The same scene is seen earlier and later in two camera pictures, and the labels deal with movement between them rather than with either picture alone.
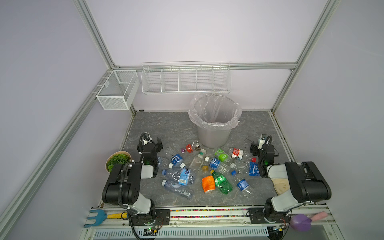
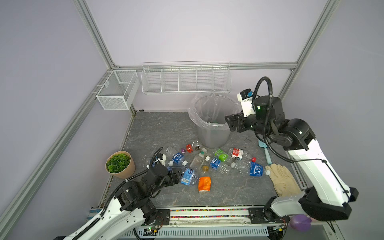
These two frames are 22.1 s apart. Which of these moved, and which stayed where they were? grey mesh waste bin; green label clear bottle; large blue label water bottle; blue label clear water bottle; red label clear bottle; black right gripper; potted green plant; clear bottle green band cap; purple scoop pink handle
Moved: black right gripper; blue label clear water bottle; large blue label water bottle
Stayed: clear bottle green band cap; purple scoop pink handle; potted green plant; red label clear bottle; grey mesh waste bin; green label clear bottle
